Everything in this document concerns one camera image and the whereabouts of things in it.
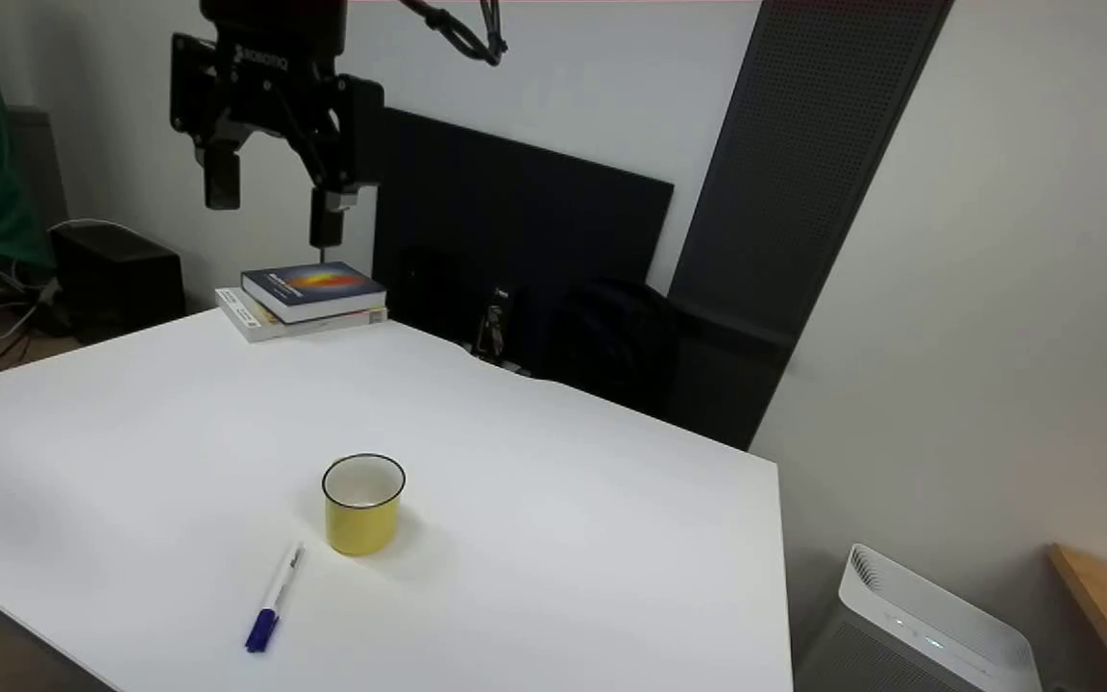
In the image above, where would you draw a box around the white plastic bin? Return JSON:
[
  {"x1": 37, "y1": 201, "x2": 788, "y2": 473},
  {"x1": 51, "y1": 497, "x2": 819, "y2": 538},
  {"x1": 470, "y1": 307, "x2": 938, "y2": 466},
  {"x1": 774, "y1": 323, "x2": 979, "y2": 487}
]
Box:
[{"x1": 796, "y1": 543, "x2": 1042, "y2": 692}]

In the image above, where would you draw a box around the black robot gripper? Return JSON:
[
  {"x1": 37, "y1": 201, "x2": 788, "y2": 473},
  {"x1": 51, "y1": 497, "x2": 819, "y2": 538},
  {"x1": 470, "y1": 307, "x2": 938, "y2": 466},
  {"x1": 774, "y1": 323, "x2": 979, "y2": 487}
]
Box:
[{"x1": 168, "y1": 0, "x2": 384, "y2": 248}]

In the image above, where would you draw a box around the blue book with orange cover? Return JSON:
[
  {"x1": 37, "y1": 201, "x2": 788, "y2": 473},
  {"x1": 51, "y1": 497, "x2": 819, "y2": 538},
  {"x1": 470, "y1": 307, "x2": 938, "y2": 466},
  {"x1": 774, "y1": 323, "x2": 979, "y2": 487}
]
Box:
[{"x1": 237, "y1": 260, "x2": 384, "y2": 323}]

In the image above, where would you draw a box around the black office chair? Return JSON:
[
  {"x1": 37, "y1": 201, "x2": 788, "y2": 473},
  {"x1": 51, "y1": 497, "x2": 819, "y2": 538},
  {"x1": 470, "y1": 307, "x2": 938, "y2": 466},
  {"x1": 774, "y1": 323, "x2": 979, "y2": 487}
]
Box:
[{"x1": 542, "y1": 279, "x2": 793, "y2": 451}]

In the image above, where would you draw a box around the dark vertical wall panel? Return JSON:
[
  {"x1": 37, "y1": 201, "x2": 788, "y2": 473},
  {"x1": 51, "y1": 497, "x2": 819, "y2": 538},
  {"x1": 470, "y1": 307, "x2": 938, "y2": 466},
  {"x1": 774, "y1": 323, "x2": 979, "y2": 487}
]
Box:
[{"x1": 666, "y1": 0, "x2": 956, "y2": 453}]

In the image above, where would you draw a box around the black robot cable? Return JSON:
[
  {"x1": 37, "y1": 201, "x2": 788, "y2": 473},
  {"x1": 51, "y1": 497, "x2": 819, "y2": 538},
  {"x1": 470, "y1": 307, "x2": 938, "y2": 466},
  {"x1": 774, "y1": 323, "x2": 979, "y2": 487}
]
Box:
[{"x1": 401, "y1": 0, "x2": 513, "y2": 69}]

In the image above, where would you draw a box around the white book under blue book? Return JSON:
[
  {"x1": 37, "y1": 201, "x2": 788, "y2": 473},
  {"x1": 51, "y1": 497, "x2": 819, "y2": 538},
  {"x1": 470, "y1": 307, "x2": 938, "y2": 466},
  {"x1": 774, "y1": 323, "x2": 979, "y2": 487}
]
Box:
[{"x1": 217, "y1": 288, "x2": 390, "y2": 341}]

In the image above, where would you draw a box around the yellow enamel mug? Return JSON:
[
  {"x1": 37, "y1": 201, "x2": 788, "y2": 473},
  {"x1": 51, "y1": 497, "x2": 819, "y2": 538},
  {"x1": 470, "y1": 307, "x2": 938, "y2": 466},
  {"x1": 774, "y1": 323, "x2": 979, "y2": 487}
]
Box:
[{"x1": 319, "y1": 453, "x2": 406, "y2": 558}]

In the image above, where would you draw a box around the blue and white marker pen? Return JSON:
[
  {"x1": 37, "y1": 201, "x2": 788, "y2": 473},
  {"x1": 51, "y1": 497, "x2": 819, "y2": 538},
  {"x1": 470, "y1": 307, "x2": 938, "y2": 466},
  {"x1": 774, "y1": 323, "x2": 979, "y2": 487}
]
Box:
[{"x1": 242, "y1": 543, "x2": 305, "y2": 655}]

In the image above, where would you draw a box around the large black monitor panel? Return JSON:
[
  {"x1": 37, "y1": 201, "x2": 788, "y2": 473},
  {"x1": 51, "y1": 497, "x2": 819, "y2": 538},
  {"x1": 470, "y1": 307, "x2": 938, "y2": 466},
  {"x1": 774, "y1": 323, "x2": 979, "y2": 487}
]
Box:
[{"x1": 374, "y1": 106, "x2": 674, "y2": 369}]

